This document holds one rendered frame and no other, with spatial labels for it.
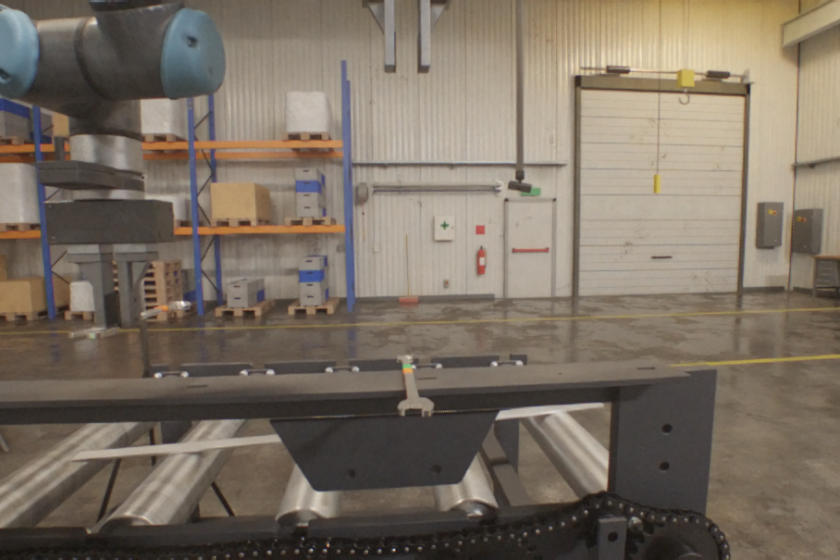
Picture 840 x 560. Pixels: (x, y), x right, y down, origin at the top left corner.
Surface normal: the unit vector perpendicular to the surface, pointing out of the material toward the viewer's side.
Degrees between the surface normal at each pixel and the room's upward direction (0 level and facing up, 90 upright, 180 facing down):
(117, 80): 139
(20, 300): 90
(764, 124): 90
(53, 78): 134
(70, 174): 90
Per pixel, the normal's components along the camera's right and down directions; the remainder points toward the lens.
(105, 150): 0.55, 0.07
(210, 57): 1.00, -0.01
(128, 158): 0.93, 0.03
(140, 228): 0.09, 0.10
